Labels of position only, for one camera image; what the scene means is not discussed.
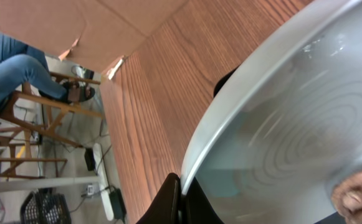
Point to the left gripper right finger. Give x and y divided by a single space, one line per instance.
198 210

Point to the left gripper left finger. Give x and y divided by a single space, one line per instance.
164 207

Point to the grey plate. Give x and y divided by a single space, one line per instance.
286 128

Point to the brown food scrap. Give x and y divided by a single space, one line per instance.
346 198

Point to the white power strip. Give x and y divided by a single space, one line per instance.
104 185

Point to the black power adapter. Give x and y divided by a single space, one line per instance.
89 159

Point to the black plastic crate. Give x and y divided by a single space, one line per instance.
41 208

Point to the black plastic tray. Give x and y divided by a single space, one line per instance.
222 82

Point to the wooden chair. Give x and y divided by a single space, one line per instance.
20 133

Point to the seated person in jeans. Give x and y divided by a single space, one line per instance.
21 63

